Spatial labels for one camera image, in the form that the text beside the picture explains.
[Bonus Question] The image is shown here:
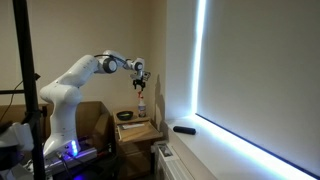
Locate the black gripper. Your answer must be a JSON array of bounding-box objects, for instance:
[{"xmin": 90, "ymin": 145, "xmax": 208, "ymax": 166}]
[{"xmin": 132, "ymin": 77, "xmax": 147, "ymax": 92}]

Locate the white radiator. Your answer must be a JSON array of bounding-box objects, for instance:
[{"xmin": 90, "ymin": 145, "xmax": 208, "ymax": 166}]
[{"xmin": 152, "ymin": 141, "xmax": 196, "ymax": 180}]

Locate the white rounded device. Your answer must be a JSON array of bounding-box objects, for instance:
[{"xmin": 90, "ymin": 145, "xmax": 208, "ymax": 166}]
[{"xmin": 0, "ymin": 121, "xmax": 35, "ymax": 153}]

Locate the thin black cable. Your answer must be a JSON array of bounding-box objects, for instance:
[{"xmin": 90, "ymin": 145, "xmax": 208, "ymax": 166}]
[{"xmin": 0, "ymin": 79, "xmax": 25, "ymax": 123}]

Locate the black cylinder speaker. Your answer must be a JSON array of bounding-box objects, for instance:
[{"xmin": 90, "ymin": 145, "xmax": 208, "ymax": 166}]
[{"xmin": 172, "ymin": 125, "xmax": 197, "ymax": 136}]

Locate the wooden pull-out tray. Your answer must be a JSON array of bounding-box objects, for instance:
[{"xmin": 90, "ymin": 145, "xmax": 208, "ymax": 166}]
[{"xmin": 116, "ymin": 121, "xmax": 164, "ymax": 145}]

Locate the black tripod stand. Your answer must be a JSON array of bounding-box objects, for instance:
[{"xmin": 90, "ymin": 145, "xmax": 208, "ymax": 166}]
[{"xmin": 0, "ymin": 0, "xmax": 47, "ymax": 180}]

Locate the white paper strip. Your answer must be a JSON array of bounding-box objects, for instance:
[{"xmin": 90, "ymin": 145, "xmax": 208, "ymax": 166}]
[{"xmin": 121, "ymin": 123, "xmax": 146, "ymax": 130}]

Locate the clear spray bottle red trigger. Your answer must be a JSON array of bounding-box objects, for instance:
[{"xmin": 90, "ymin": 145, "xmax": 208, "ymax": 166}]
[{"xmin": 137, "ymin": 90, "xmax": 147, "ymax": 118}]

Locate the metal robot base platform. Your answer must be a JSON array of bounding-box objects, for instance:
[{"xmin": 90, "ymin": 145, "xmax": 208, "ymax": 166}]
[{"xmin": 42, "ymin": 145, "xmax": 100, "ymax": 177}]

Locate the black bowl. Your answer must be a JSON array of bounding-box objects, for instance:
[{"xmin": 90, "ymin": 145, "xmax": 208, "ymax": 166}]
[{"xmin": 116, "ymin": 110, "xmax": 134, "ymax": 122}]

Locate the white windowsill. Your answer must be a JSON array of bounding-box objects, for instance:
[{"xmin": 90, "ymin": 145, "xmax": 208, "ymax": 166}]
[{"xmin": 164, "ymin": 114, "xmax": 316, "ymax": 180}]

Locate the brown cardboard box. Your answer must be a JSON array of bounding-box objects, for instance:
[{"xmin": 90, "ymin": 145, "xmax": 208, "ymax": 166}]
[{"xmin": 0, "ymin": 100, "xmax": 113, "ymax": 152}]

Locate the grey roller window blind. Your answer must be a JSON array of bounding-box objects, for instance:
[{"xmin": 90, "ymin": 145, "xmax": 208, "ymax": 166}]
[{"xmin": 194, "ymin": 0, "xmax": 320, "ymax": 180}]

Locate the wooden nightstand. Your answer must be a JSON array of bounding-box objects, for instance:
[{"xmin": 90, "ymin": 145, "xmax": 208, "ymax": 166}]
[{"xmin": 112, "ymin": 107, "xmax": 165, "ymax": 180}]

